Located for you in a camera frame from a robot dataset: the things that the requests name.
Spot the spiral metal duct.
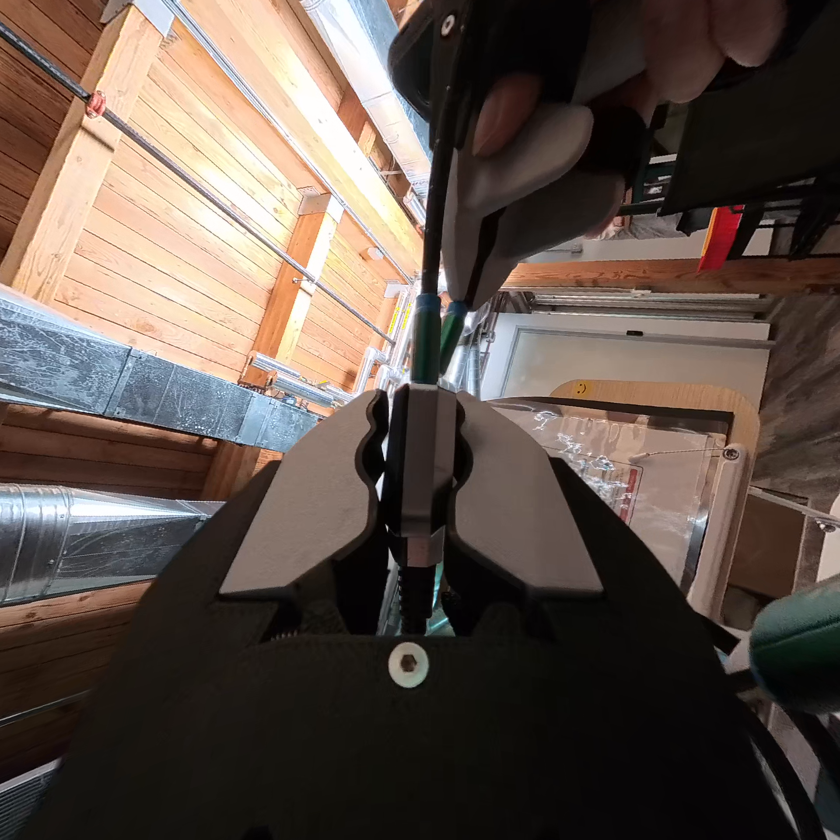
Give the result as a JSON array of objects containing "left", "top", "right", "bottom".
[{"left": 301, "top": 0, "right": 435, "bottom": 227}]

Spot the black metal cart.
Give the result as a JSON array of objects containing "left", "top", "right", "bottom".
[{"left": 630, "top": 66, "right": 840, "bottom": 263}]

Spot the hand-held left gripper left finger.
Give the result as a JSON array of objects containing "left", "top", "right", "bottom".
[{"left": 218, "top": 389, "right": 389, "bottom": 599}]

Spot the black switch box cable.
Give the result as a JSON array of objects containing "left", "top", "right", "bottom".
[{"left": 392, "top": 561, "right": 442, "bottom": 636}]

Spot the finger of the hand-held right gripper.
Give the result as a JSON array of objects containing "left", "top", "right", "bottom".
[
  {"left": 440, "top": 105, "right": 596, "bottom": 307},
  {"left": 466, "top": 174, "right": 626, "bottom": 311}
]

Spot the HDMI cable with green plug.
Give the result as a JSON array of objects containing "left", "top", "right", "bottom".
[{"left": 408, "top": 66, "right": 460, "bottom": 388}]

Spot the person's right hand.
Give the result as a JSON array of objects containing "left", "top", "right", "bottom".
[{"left": 471, "top": 0, "right": 791, "bottom": 158}]

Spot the white door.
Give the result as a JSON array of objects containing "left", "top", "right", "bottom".
[{"left": 504, "top": 320, "right": 773, "bottom": 403}]

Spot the black ceiling pipe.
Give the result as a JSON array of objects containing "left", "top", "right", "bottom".
[{"left": 0, "top": 21, "right": 398, "bottom": 345}]

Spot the red and yellow object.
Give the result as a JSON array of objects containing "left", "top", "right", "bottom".
[{"left": 697, "top": 205, "right": 747, "bottom": 274}]

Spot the white vent grille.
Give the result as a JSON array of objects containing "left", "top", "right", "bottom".
[{"left": 0, "top": 755, "right": 68, "bottom": 840}]

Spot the rectangular metal duct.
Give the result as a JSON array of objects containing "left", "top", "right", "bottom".
[{"left": 0, "top": 285, "right": 319, "bottom": 455}]

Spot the tapered round metal duct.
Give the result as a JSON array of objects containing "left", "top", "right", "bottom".
[{"left": 0, "top": 482, "right": 225, "bottom": 606}]

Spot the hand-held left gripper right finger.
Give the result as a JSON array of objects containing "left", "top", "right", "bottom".
[{"left": 445, "top": 390, "right": 606, "bottom": 597}]

